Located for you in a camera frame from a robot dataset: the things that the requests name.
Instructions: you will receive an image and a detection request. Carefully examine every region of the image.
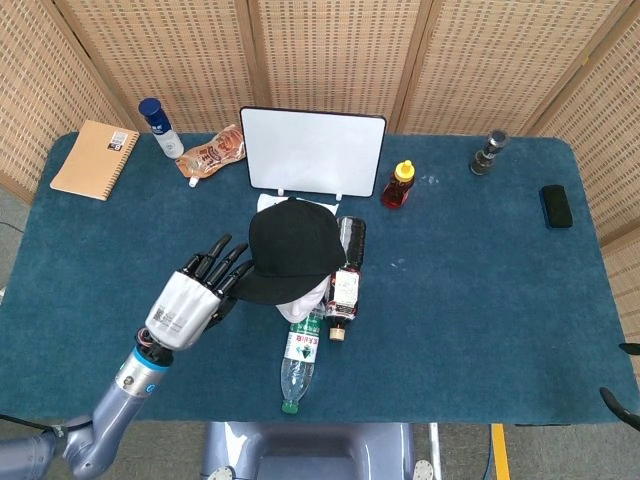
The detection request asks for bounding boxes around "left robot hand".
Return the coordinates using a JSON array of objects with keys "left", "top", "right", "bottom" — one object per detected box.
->
[{"left": 144, "top": 233, "right": 255, "bottom": 351}]

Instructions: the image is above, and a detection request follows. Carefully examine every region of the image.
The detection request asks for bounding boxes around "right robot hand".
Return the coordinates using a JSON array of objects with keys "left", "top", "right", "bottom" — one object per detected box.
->
[{"left": 597, "top": 341, "right": 640, "bottom": 434}]

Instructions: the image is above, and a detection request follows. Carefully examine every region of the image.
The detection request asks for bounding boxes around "black baseball cap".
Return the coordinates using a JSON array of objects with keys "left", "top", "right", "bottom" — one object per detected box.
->
[{"left": 232, "top": 197, "right": 347, "bottom": 305}]

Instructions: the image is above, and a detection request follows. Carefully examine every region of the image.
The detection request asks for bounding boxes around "white foam mannequin head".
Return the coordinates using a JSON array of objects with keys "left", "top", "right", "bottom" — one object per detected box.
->
[{"left": 257, "top": 193, "right": 341, "bottom": 324}]

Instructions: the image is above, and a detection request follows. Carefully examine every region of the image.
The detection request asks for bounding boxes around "clear water bottle green cap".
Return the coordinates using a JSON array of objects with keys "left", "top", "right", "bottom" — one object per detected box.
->
[{"left": 279, "top": 309, "right": 326, "bottom": 414}]

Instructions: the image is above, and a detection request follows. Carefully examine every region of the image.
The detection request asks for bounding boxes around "yellow floor tape strip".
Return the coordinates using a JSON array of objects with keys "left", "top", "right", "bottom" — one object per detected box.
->
[{"left": 492, "top": 423, "right": 511, "bottom": 480}]

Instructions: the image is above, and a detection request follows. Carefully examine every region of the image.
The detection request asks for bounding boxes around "orange sauce pouch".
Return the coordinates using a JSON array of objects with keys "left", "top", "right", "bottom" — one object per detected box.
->
[{"left": 175, "top": 124, "right": 247, "bottom": 187}]

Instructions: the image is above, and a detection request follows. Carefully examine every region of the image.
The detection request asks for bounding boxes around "dark drink bottle beige cap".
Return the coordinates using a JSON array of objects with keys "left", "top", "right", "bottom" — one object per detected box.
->
[{"left": 324, "top": 215, "right": 370, "bottom": 343}]

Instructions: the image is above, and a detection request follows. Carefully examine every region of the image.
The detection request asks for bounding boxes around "brown spiral notebook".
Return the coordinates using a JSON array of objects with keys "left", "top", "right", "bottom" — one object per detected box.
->
[{"left": 49, "top": 118, "right": 141, "bottom": 203}]

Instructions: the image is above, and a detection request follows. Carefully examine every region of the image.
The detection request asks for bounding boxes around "white bottle blue cap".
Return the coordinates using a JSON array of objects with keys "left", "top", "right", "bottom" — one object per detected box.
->
[{"left": 138, "top": 97, "right": 185, "bottom": 160}]

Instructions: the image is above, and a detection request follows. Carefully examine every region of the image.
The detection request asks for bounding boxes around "grey robot torso base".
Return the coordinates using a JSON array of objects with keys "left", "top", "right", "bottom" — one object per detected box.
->
[{"left": 199, "top": 421, "right": 416, "bottom": 480}]

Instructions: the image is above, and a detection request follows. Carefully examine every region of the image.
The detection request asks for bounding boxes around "blue table cloth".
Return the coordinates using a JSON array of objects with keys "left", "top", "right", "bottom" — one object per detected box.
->
[{"left": 0, "top": 130, "right": 629, "bottom": 426}]

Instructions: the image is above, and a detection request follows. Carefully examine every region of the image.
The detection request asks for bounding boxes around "black board eraser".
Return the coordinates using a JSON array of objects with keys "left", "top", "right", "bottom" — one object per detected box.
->
[{"left": 538, "top": 184, "right": 574, "bottom": 231}]

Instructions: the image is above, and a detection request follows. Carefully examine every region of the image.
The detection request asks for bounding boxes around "honey bottle yellow cap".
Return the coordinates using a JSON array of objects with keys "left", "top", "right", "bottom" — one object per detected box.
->
[{"left": 380, "top": 159, "right": 416, "bottom": 210}]

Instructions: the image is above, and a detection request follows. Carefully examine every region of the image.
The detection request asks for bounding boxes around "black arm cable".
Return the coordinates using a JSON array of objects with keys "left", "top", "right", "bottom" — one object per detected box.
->
[{"left": 0, "top": 412, "right": 66, "bottom": 436}]

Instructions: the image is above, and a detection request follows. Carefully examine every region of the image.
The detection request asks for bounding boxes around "small white board black frame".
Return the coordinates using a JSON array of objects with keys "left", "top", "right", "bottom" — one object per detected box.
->
[{"left": 238, "top": 106, "right": 388, "bottom": 201}]

